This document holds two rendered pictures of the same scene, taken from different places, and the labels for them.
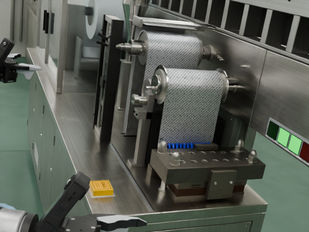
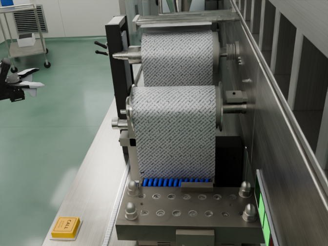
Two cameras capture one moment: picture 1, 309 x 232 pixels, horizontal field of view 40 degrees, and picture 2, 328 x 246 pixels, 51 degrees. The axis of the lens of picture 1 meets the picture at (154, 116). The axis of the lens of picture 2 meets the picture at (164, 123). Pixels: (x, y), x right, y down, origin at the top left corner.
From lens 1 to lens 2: 0.94 m
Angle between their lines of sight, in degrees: 29
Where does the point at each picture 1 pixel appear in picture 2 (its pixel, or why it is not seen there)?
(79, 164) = (76, 186)
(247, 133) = not seen: hidden behind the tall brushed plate
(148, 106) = (130, 132)
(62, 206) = not seen: outside the picture
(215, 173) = (180, 235)
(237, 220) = not seen: outside the picture
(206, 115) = (198, 146)
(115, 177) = (97, 209)
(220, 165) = (192, 224)
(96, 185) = (59, 224)
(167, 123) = (144, 155)
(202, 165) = (165, 222)
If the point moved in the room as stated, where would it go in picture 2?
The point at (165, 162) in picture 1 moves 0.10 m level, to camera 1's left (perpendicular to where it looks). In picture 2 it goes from (122, 212) to (93, 202)
